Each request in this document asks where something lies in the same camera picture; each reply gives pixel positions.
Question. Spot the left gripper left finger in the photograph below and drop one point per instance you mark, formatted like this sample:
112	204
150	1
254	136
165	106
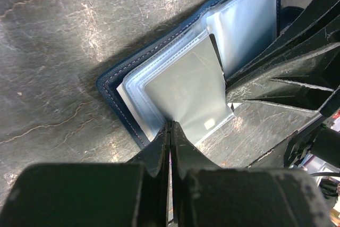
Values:
134	193

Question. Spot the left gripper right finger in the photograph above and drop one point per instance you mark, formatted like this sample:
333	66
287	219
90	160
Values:
204	194

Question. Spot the blue card holder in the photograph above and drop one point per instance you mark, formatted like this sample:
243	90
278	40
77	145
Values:
240	30

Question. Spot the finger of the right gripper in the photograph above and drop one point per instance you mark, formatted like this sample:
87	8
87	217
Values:
305	78
319	16

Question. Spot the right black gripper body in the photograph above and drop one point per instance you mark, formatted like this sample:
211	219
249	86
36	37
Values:
317	138

